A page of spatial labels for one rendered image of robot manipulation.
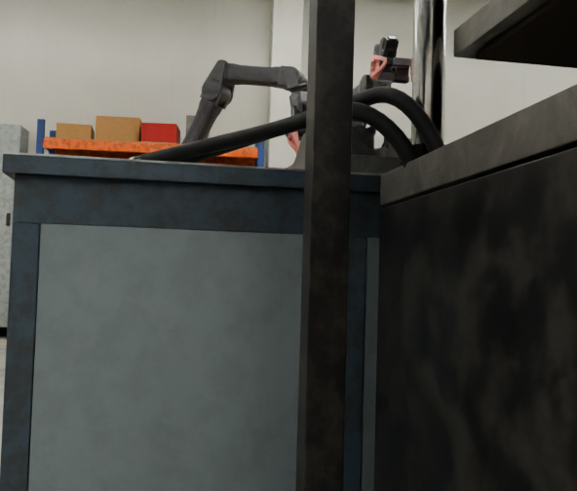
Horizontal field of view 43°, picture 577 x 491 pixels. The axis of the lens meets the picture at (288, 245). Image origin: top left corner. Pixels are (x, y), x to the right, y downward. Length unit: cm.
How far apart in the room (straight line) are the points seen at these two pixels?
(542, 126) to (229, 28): 701
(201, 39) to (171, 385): 648
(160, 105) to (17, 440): 629
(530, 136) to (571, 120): 8
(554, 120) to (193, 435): 93
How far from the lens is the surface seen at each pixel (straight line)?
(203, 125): 228
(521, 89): 828
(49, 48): 788
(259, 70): 224
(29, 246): 145
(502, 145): 95
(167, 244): 144
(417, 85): 139
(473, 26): 134
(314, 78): 114
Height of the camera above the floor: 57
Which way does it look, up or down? 3 degrees up
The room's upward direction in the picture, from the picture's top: 2 degrees clockwise
